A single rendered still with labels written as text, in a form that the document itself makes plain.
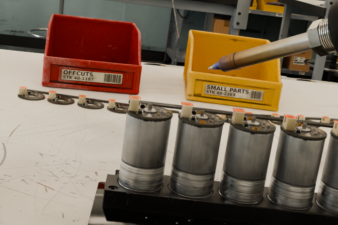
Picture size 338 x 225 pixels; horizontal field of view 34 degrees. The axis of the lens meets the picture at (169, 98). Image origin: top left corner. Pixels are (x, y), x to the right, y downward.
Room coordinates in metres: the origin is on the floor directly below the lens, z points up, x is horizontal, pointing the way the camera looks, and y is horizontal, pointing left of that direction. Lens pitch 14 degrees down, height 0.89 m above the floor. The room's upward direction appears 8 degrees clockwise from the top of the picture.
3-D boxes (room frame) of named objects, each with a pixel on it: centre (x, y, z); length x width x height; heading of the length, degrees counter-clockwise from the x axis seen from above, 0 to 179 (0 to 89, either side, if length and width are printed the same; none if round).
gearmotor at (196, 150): (0.28, -0.02, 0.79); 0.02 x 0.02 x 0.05
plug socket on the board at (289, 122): (0.29, -0.07, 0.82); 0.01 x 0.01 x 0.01; 3
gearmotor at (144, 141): (0.28, 0.01, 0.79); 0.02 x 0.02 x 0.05
